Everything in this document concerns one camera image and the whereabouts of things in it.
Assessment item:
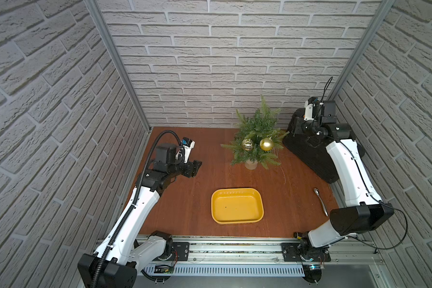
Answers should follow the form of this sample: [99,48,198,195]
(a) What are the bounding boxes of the matte gold ball ornament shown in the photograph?
[259,138,275,152]

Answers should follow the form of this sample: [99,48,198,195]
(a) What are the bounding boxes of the shiny silver-gold ball ornament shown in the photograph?
[241,139,254,151]

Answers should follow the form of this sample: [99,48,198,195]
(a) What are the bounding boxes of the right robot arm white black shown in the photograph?
[283,101,397,253]

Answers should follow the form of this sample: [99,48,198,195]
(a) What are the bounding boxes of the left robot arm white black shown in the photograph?
[78,138,202,288]

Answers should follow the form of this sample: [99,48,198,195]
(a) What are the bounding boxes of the small green christmas tree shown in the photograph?
[221,96,289,169]

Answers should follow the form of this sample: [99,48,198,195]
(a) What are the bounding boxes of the white tree pot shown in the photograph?
[244,160,259,170]

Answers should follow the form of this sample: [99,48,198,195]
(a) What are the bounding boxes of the black tool case orange latches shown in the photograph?
[283,108,340,184]

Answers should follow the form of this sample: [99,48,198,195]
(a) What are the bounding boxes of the yellow plastic tray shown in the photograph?
[211,188,265,225]

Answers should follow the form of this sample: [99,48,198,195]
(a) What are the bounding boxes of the metal spoon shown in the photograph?
[313,188,329,217]

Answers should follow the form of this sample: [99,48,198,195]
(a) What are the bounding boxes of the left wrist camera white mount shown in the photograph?
[181,138,195,163]

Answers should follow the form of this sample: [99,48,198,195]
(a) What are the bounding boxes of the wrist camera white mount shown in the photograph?
[181,138,195,163]
[304,97,322,121]

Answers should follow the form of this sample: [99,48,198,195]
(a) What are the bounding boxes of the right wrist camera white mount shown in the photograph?
[304,97,322,121]

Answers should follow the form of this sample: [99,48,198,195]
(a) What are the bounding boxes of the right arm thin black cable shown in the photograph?
[318,76,409,251]

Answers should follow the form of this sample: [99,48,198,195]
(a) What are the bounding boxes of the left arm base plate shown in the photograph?
[164,242,190,262]

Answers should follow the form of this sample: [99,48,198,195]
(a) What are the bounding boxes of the aluminium mounting rail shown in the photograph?
[93,235,384,278]

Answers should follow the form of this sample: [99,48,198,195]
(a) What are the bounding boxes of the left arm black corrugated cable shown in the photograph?
[89,130,182,288]

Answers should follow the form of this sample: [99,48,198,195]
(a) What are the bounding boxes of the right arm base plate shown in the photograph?
[280,242,331,262]

